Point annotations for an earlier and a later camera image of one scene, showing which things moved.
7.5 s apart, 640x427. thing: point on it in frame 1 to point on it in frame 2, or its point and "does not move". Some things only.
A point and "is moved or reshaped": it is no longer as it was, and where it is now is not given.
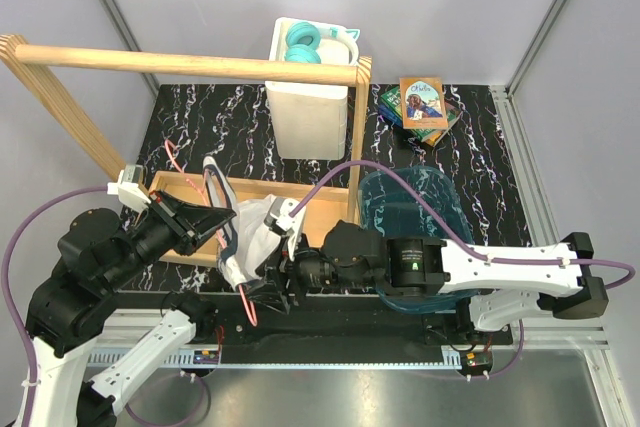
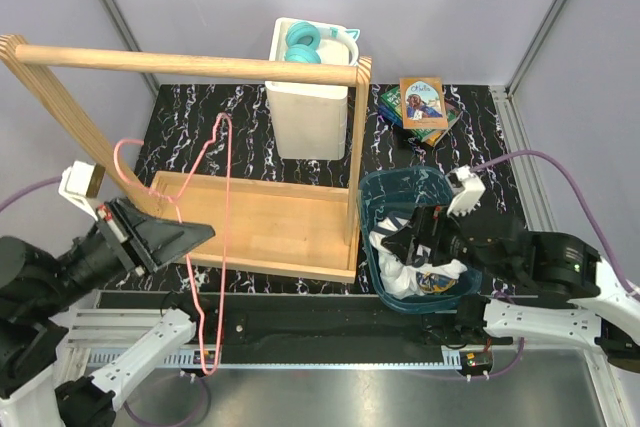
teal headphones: x=303 y=39 does not move
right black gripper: x=273 y=293 to x=427 y=230
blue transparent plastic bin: x=387 y=206 does not move
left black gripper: x=193 y=223 to x=148 y=242
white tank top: x=248 y=246 is moved or reshaped
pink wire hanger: x=202 y=184 to x=205 y=368
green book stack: x=390 y=108 does not move
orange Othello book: x=423 y=104 does not move
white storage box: x=311 y=121 does not move
